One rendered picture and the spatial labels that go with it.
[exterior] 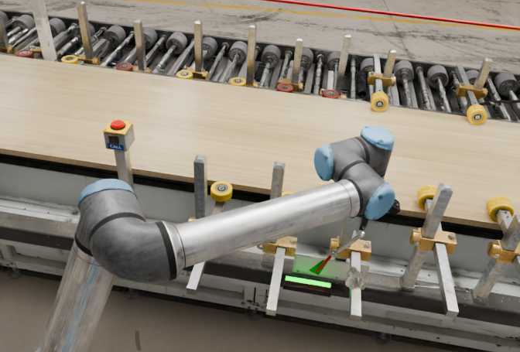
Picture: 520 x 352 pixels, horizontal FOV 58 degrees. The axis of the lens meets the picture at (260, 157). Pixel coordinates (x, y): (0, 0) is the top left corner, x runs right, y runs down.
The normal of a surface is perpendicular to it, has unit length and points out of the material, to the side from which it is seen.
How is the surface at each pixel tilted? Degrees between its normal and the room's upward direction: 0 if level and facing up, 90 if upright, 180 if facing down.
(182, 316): 0
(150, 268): 68
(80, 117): 0
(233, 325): 0
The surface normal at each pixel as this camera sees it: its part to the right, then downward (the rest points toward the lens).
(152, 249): 0.12, -0.27
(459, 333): 0.06, -0.79
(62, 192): -0.16, 0.59
